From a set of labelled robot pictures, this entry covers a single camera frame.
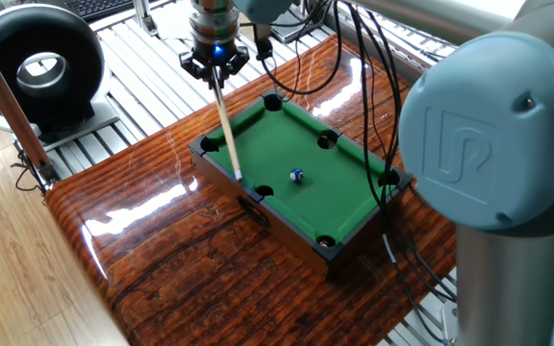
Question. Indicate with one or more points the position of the black and wood pool cue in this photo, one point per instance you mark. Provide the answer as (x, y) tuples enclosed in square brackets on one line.
[(226, 130)]

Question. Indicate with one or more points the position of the white cloth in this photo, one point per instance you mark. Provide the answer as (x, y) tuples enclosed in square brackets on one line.
[(171, 19)]

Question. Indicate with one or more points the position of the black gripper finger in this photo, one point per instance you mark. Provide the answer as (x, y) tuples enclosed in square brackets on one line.
[(195, 67), (236, 60)]

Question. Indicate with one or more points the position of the black keyboard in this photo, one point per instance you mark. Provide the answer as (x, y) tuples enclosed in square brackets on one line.
[(99, 7)]

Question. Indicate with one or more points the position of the blue striped pool ball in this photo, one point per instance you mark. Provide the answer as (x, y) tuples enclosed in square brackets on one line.
[(297, 175)]

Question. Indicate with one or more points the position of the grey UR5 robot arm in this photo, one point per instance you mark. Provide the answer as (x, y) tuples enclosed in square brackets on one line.
[(498, 144)]

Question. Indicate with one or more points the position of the green mini pool table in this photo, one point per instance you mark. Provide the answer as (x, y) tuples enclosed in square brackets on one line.
[(315, 192)]

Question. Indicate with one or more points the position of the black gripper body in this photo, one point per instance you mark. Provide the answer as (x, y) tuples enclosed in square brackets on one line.
[(214, 53)]

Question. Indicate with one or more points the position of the aluminium post foot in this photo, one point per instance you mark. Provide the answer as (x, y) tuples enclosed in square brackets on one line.
[(144, 19)]

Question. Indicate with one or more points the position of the metal corner bracket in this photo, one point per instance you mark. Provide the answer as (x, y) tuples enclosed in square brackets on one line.
[(48, 173)]

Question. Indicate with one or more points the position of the grey square plate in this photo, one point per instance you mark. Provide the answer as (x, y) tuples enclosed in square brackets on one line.
[(301, 31)]

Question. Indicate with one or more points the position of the red pool ball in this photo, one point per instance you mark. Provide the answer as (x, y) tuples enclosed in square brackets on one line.
[(324, 243)]

